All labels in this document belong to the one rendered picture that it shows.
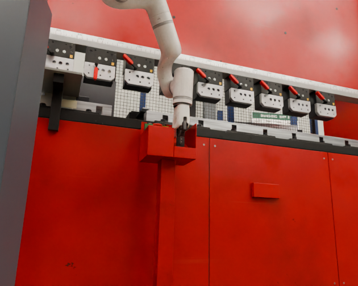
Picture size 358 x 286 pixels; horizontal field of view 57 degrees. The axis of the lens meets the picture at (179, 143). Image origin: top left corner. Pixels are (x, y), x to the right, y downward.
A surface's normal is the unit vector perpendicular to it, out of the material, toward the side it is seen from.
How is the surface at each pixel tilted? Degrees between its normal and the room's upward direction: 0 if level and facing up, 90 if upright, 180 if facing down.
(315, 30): 90
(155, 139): 90
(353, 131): 90
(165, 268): 90
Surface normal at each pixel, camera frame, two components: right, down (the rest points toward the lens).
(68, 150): 0.33, -0.22
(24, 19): 0.13, -0.25
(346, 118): -0.94, -0.11
